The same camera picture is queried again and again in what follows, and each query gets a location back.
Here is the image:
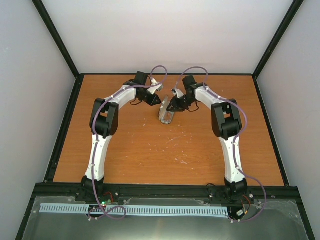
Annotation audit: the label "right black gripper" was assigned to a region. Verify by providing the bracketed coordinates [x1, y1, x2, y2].
[166, 94, 195, 113]

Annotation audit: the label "brown striped glasses case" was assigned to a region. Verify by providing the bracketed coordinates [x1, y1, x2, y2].
[158, 95, 175, 125]

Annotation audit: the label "orange tinted sunglasses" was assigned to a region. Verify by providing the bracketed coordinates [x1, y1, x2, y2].
[160, 111, 175, 125]

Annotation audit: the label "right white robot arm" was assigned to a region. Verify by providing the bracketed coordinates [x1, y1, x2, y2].
[166, 75, 248, 202]

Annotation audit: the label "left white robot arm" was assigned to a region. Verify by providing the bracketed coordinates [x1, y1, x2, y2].
[81, 71, 163, 202]

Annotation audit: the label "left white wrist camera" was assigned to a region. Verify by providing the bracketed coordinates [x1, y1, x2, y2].
[147, 77, 164, 95]

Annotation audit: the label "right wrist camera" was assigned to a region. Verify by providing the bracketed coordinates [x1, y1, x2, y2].
[171, 88, 184, 99]

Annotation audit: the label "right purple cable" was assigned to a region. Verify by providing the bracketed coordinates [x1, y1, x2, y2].
[175, 65, 267, 224]

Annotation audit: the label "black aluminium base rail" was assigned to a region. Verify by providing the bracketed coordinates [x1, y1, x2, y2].
[32, 182, 300, 205]

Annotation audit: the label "light blue slotted cable duct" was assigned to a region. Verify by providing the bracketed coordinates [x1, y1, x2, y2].
[38, 203, 229, 218]

